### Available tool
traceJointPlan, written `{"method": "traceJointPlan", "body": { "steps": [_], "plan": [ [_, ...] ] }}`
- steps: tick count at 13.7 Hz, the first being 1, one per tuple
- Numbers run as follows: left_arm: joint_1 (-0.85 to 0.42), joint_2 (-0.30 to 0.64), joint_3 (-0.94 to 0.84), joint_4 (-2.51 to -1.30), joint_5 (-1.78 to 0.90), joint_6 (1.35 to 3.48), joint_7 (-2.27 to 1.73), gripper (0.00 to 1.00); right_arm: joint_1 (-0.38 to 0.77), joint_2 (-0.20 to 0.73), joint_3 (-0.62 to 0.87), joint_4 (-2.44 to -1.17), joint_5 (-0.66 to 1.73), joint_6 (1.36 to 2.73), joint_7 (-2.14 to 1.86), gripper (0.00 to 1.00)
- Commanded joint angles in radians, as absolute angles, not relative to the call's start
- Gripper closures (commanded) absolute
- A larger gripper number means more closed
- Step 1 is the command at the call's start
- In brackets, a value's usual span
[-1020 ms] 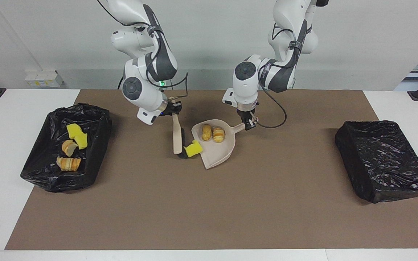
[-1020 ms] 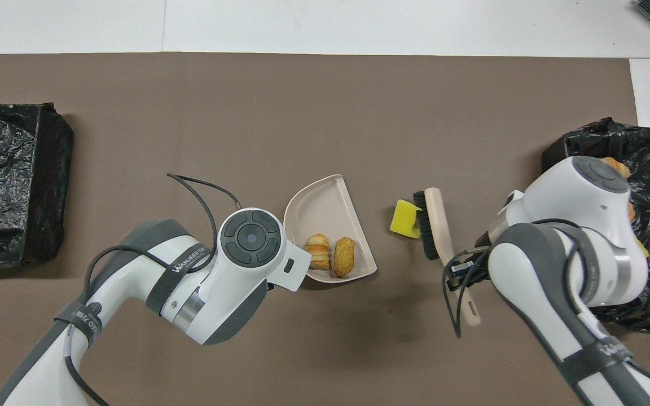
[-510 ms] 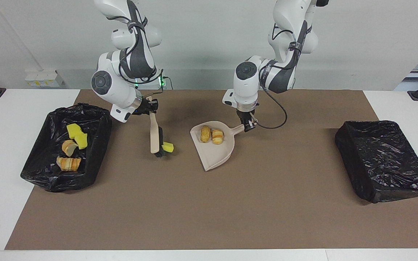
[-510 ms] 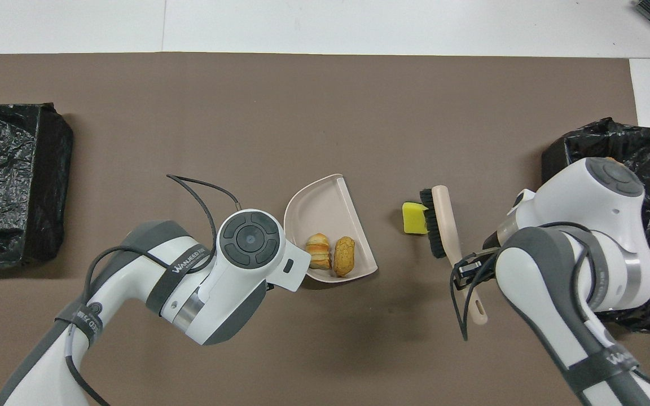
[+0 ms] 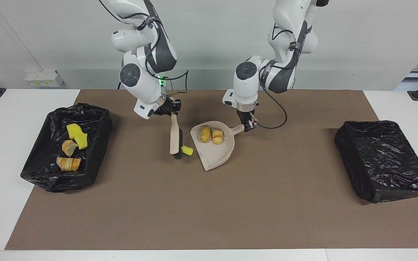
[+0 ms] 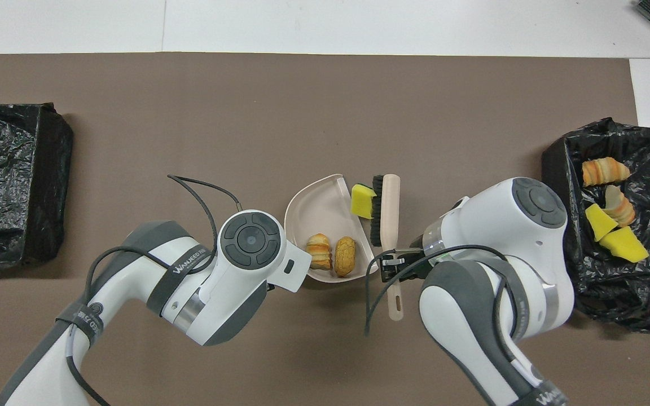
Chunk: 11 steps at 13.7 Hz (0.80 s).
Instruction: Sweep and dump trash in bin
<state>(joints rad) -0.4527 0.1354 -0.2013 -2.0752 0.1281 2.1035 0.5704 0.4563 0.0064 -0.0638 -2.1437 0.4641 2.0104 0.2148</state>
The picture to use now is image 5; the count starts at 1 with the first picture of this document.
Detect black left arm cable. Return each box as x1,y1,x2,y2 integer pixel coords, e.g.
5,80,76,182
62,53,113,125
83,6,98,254
251,82,288,129

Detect toy croissant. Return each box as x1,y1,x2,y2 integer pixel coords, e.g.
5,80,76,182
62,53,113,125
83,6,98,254
211,128,225,145
56,157,82,171

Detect boxy black bag lined bin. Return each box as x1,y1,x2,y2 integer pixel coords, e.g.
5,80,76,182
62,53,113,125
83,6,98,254
335,120,418,204

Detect white wall socket box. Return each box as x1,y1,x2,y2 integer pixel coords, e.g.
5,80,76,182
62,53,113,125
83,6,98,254
25,70,64,88

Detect crumpled black bag lined bin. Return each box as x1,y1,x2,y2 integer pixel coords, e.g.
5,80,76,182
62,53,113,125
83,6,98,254
21,103,112,193

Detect pale striped bread piece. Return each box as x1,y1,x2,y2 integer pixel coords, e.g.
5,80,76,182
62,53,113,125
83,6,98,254
62,140,79,157

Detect beige hand brush black bristles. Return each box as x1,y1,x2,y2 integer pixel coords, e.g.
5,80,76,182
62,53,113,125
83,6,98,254
169,113,184,160

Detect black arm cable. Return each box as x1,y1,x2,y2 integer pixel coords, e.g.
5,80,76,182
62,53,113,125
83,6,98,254
251,82,288,129
98,0,189,95

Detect brown table mat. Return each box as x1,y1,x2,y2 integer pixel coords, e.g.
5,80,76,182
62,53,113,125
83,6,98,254
5,90,418,250

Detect beige plastic dustpan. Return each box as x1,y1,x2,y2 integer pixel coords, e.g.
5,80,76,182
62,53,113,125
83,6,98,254
190,121,246,171

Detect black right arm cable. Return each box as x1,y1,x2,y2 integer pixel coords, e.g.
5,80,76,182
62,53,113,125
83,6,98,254
98,0,189,95

